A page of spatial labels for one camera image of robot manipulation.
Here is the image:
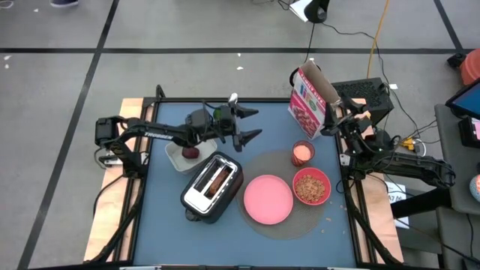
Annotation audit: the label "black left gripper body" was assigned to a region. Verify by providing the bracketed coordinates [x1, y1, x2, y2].
[214, 100, 245, 153]

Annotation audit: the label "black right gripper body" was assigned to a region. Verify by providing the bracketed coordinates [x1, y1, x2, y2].
[339, 112, 376, 149]

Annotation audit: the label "Life cinnamon cereal box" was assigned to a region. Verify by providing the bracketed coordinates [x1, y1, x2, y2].
[287, 59, 342, 141]

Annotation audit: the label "dark red apple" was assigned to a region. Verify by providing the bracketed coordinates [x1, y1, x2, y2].
[181, 145, 201, 161]

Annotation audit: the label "black computer tower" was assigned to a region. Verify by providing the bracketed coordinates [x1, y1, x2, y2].
[331, 77, 395, 127]

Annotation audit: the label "pink cup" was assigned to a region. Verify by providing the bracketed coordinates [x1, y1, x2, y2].
[291, 139, 316, 168]

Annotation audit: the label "white square dish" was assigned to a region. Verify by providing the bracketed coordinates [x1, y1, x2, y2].
[164, 138, 218, 176]

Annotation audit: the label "red round bowl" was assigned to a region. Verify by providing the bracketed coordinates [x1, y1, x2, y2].
[292, 166, 332, 206]

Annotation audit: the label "pink round plate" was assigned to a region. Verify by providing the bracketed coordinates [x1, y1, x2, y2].
[243, 174, 295, 226]

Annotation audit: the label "brown cereal squares heap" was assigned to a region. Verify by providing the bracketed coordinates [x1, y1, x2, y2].
[295, 174, 326, 204]

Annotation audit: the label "black and silver toaster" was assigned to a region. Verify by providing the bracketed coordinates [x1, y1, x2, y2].
[179, 151, 245, 225]

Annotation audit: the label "white paper label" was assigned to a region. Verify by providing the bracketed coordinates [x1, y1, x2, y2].
[385, 183, 410, 230]

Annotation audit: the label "black floor beam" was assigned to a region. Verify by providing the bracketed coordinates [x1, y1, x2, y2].
[389, 186, 453, 219]

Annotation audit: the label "round woven grey placemat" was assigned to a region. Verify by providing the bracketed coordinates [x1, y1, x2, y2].
[235, 149, 327, 240]

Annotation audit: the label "black round stand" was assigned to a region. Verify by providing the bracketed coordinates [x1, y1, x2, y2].
[303, 0, 331, 24]

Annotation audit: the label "black caster wheel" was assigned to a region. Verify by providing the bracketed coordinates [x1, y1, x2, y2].
[446, 52, 468, 71]

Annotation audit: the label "black device pink screen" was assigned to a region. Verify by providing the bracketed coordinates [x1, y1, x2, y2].
[457, 115, 480, 149]

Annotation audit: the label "white paper sheet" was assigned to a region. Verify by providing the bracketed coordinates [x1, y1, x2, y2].
[289, 0, 314, 23]

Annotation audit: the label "black tablet blue screen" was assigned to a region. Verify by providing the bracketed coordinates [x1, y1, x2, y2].
[445, 80, 480, 121]

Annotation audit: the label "grey side table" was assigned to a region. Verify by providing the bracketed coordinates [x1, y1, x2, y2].
[433, 103, 480, 217]

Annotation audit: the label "orange round object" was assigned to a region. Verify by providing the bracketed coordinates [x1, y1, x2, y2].
[460, 48, 480, 86]

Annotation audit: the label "colourful ball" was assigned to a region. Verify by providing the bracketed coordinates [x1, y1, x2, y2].
[469, 174, 480, 203]

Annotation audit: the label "black coiled cable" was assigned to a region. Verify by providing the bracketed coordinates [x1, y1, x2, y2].
[289, 22, 323, 89]

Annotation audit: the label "yellow cable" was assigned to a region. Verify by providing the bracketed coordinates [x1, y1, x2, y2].
[366, 0, 391, 80]

